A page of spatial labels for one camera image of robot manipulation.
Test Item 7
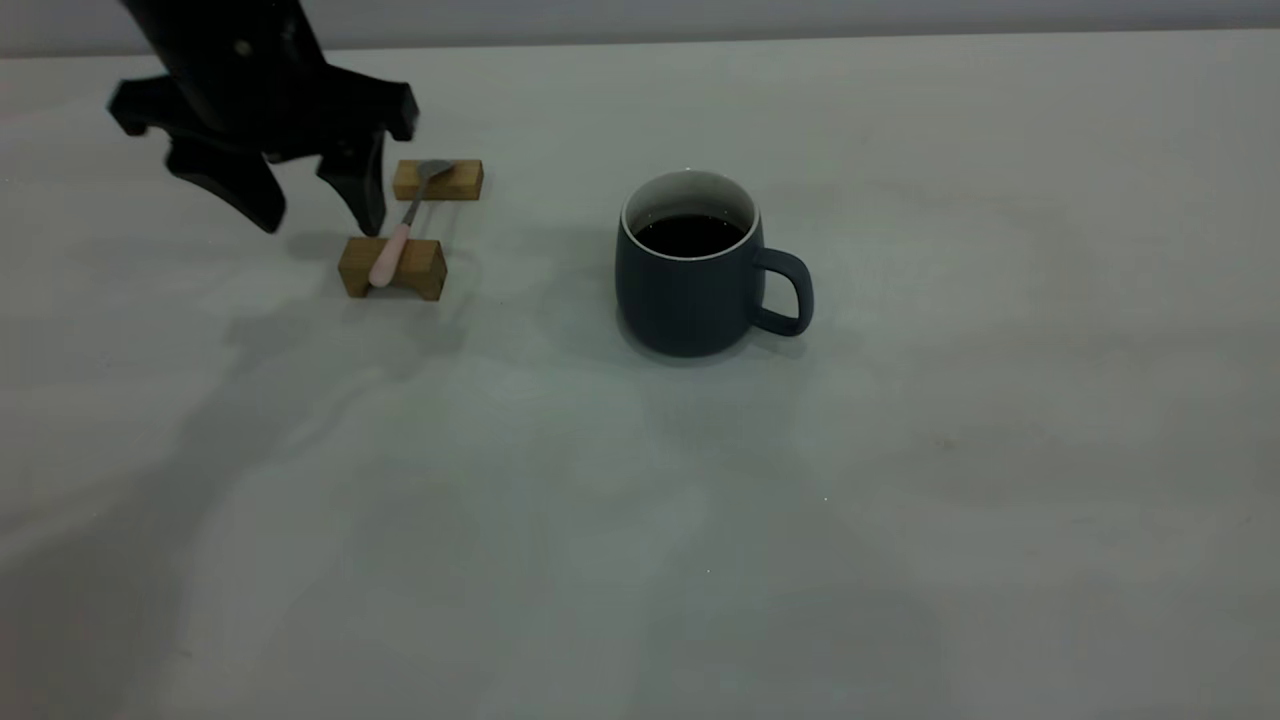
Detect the dark coffee liquid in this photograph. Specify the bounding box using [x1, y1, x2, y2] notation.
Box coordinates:
[635, 213, 749, 260]

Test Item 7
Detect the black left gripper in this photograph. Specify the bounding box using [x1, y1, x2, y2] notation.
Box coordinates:
[108, 0, 419, 239]

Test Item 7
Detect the flat rectangular wooden block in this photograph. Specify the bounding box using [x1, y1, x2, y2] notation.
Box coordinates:
[392, 159, 486, 203]

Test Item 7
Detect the arch shaped wooden block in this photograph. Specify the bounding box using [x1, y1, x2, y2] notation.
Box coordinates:
[338, 236, 449, 303]

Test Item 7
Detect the grey ceramic cup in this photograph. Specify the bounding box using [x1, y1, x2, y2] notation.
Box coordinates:
[615, 168, 816, 359]

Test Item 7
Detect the pink handled metal spoon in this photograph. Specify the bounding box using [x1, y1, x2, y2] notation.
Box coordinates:
[368, 160, 456, 292]

